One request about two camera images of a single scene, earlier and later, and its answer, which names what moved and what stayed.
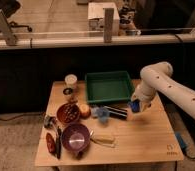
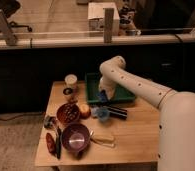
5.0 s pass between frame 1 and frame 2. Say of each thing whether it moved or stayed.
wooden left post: stayed
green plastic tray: stayed
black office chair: stayed
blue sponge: moved
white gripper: moved
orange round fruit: stayed
